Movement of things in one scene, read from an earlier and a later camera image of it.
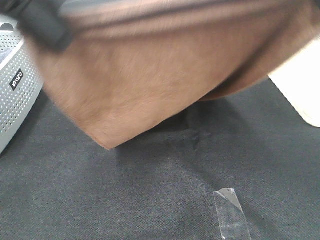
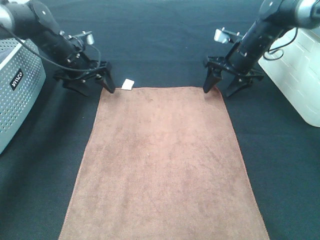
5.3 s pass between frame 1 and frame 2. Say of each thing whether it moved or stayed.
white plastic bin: stayed
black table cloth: stayed
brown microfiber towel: moved
